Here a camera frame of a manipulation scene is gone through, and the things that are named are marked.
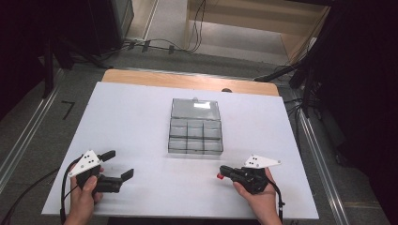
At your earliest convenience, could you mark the grey cabinet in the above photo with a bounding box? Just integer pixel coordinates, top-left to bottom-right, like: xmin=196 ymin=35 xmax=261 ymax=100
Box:
xmin=111 ymin=0 xmax=135 ymax=40

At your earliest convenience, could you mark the person's left hand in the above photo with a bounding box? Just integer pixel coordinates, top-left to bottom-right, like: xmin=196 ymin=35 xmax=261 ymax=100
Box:
xmin=69 ymin=164 xmax=105 ymax=218

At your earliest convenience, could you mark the black stand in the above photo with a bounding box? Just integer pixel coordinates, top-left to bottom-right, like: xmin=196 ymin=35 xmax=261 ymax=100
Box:
xmin=38 ymin=34 xmax=114 ymax=99

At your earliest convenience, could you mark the black curtain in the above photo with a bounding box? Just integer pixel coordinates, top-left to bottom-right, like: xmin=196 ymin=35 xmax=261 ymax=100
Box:
xmin=308 ymin=0 xmax=398 ymax=224

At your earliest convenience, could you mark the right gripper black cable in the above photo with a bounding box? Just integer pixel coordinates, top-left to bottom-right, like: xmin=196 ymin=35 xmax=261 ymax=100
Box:
xmin=268 ymin=179 xmax=286 ymax=223

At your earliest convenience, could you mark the power strip with cables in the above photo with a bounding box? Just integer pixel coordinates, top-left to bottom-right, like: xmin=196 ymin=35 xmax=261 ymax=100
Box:
xmin=120 ymin=37 xmax=189 ymax=55

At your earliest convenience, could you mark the person's right hand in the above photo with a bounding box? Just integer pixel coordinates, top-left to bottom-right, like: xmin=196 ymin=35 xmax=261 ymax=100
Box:
xmin=232 ymin=168 xmax=279 ymax=218

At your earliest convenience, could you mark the transparent grey compartment box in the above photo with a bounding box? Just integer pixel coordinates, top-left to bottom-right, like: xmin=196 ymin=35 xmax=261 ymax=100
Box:
xmin=167 ymin=97 xmax=224 ymax=156

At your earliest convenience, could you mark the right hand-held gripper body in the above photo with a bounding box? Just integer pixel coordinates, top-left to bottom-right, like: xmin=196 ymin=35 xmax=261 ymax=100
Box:
xmin=237 ymin=154 xmax=282 ymax=195

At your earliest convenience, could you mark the light wooden cabinet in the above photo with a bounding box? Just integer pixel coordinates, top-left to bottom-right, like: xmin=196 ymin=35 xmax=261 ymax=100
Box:
xmin=183 ymin=0 xmax=331 ymax=65

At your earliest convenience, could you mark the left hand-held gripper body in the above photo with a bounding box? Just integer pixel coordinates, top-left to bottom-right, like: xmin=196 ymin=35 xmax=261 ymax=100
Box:
xmin=68 ymin=149 xmax=124 ymax=195

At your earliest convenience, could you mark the black floor cable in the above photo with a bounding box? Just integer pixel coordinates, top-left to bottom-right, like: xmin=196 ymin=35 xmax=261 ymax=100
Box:
xmin=0 ymin=168 xmax=61 ymax=225

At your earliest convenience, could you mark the metal floor rail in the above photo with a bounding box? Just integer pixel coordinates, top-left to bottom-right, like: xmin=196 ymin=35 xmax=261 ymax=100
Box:
xmin=292 ymin=90 xmax=351 ymax=225
xmin=0 ymin=69 xmax=65 ymax=193

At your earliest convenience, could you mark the black hanging cable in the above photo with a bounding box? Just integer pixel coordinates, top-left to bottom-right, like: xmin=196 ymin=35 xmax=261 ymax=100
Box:
xmin=187 ymin=0 xmax=207 ymax=53

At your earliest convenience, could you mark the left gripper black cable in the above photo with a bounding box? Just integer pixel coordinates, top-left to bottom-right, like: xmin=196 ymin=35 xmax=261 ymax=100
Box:
xmin=59 ymin=156 xmax=83 ymax=225

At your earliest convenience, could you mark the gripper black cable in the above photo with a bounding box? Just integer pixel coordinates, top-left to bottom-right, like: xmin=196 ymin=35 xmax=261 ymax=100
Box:
xmin=268 ymin=179 xmax=286 ymax=223
xmin=59 ymin=156 xmax=83 ymax=225

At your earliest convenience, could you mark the wooden table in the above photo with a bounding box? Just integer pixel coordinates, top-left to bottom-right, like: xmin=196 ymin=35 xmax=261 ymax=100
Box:
xmin=101 ymin=68 xmax=280 ymax=97

